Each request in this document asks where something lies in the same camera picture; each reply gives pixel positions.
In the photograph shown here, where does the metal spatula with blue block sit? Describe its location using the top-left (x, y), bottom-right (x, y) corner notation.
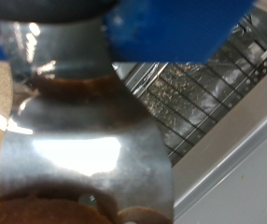
top-left (0, 0), bottom-right (257, 224)

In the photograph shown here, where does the white bread slice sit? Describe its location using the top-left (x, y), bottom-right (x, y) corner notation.
top-left (0, 194), bottom-right (174, 224)

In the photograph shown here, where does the silver toaster oven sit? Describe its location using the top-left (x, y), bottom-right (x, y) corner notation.
top-left (111, 0), bottom-right (267, 224)

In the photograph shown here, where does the wire oven rack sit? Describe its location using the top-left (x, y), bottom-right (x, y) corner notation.
top-left (113, 12), bottom-right (267, 166)

